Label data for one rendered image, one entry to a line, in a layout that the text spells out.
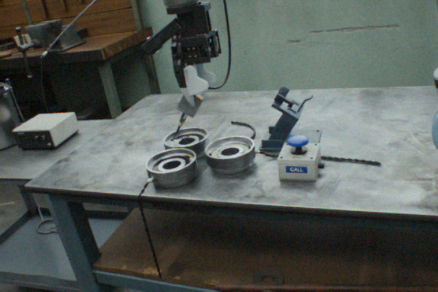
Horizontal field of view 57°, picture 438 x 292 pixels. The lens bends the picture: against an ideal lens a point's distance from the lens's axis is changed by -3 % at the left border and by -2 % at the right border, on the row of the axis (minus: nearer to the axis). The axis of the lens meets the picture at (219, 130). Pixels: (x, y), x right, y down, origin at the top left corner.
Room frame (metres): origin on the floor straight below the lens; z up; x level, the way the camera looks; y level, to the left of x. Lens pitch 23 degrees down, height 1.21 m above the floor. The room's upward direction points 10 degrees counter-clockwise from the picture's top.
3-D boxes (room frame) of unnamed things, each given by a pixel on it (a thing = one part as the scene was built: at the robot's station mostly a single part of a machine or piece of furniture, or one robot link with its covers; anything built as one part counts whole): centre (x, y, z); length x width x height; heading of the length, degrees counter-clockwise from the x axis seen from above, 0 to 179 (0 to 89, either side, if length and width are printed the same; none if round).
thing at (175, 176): (0.76, 0.11, 0.82); 0.10 x 0.10 x 0.04
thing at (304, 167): (0.70, -0.15, 0.82); 0.08 x 0.07 x 0.05; 66
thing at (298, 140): (0.70, -0.14, 0.85); 0.04 x 0.04 x 0.05
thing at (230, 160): (0.78, -0.02, 0.82); 0.10 x 0.10 x 0.04
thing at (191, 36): (0.85, 0.02, 1.07); 0.09 x 0.08 x 0.12; 67
